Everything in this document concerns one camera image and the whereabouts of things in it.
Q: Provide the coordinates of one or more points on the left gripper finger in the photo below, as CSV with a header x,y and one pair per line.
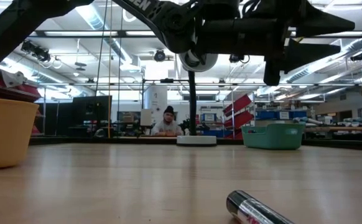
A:
x,y
308,51
321,23

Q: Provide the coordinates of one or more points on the silver black-tipped battery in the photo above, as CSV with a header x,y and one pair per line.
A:
x,y
255,211

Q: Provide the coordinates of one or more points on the yellow plastic bin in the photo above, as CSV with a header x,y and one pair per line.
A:
x,y
7,133

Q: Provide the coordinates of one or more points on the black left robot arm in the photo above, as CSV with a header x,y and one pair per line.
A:
x,y
13,25

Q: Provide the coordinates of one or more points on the red tilted bin rack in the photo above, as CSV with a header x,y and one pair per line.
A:
x,y
238,105

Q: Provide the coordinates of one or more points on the blue storage crate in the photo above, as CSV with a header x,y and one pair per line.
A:
x,y
268,114

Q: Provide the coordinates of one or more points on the wooden background workbench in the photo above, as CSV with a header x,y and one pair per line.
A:
x,y
339,128

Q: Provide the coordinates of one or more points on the blue white sign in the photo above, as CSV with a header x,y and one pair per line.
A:
x,y
209,117

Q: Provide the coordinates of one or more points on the teal plastic bin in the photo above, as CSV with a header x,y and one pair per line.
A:
x,y
272,138

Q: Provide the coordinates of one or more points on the blue floor crate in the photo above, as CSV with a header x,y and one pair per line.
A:
x,y
223,133

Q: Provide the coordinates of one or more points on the white cylindrical tank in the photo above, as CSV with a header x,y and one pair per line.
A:
x,y
156,98

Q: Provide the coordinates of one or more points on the white desk lamp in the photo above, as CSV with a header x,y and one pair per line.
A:
x,y
196,140

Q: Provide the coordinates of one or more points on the person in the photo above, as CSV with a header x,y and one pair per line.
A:
x,y
168,127

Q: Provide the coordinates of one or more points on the black overhead gantry beam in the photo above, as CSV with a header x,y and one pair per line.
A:
x,y
121,33

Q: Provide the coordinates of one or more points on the white rectangular panel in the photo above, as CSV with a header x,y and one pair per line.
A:
x,y
146,117

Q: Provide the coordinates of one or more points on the large black screen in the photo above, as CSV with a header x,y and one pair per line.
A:
x,y
90,109

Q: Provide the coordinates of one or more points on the red shelf rack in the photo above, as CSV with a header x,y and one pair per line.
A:
x,y
28,91

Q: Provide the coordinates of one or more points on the white shelf device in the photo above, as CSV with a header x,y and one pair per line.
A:
x,y
13,79

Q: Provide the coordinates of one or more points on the black gantry camera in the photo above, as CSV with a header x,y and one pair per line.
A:
x,y
237,58
36,51

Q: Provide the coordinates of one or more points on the black overhead camera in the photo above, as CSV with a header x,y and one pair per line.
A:
x,y
160,55

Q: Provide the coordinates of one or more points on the silver ventilation duct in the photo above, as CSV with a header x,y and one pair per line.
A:
x,y
63,87

